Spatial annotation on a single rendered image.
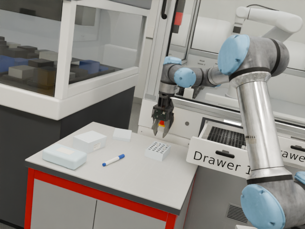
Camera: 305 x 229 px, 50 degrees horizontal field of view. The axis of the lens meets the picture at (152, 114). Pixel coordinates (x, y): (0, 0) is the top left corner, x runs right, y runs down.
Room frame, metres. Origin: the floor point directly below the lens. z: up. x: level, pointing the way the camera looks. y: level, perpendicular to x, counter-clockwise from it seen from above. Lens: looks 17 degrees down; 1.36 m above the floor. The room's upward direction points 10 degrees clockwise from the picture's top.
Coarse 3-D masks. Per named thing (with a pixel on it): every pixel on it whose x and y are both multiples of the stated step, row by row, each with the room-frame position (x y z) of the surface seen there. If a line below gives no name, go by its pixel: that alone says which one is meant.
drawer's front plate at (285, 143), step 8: (280, 136) 1.49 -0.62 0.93; (280, 144) 1.47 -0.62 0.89; (288, 144) 1.46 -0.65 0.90; (296, 144) 1.45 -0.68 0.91; (304, 144) 1.45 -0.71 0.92; (288, 152) 1.46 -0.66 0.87; (296, 152) 1.45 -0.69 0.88; (304, 152) 1.44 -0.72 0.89; (288, 160) 1.46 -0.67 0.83; (296, 160) 1.45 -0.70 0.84; (304, 160) 1.44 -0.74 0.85
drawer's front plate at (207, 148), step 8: (192, 136) 1.26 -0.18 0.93; (192, 144) 1.25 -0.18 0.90; (200, 144) 1.24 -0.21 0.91; (208, 144) 1.23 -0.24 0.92; (216, 144) 1.22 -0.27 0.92; (224, 144) 1.23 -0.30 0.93; (192, 152) 1.24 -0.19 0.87; (200, 152) 1.24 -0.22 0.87; (208, 152) 1.23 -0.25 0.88; (232, 152) 1.21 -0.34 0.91; (240, 152) 1.20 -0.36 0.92; (192, 160) 1.24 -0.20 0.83; (200, 160) 1.24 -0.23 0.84; (208, 160) 1.23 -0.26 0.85; (216, 160) 1.22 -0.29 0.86; (224, 160) 1.21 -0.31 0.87; (232, 160) 1.21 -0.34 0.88; (240, 160) 1.20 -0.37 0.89; (248, 160) 1.19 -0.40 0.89; (216, 168) 1.22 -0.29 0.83; (224, 168) 1.21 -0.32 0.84; (232, 168) 1.21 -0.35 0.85; (240, 168) 1.20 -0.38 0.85; (248, 168) 1.19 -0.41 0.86; (240, 176) 1.20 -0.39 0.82
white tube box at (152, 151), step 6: (150, 144) 1.41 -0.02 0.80; (156, 144) 1.43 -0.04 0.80; (162, 144) 1.45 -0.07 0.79; (150, 150) 1.35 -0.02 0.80; (156, 150) 1.36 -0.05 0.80; (162, 150) 1.38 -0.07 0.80; (168, 150) 1.42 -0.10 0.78; (150, 156) 1.35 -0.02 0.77; (156, 156) 1.34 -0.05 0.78; (162, 156) 1.33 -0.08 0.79
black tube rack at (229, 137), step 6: (210, 132) 1.44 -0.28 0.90; (216, 132) 1.46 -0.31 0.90; (222, 132) 1.48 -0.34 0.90; (228, 132) 1.49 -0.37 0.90; (234, 132) 1.52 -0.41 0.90; (210, 138) 1.36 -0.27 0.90; (216, 138) 1.37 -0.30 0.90; (222, 138) 1.39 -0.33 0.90; (228, 138) 1.40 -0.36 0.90; (234, 138) 1.43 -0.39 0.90; (240, 138) 1.44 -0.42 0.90; (234, 144) 1.33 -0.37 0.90; (240, 144) 1.35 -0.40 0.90
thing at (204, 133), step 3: (204, 126) 1.54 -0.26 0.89; (207, 126) 1.58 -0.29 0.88; (210, 126) 1.58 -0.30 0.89; (216, 126) 1.57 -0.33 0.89; (204, 129) 1.49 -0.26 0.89; (207, 129) 1.58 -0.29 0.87; (210, 129) 1.58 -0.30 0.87; (228, 129) 1.56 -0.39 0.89; (231, 129) 1.57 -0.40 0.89; (201, 132) 1.44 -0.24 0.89; (204, 132) 1.48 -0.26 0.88; (207, 132) 1.58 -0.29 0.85; (237, 132) 1.55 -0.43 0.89; (240, 132) 1.55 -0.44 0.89; (201, 135) 1.39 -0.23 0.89; (204, 135) 1.54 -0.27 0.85; (207, 135) 1.58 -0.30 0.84; (204, 138) 1.53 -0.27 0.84
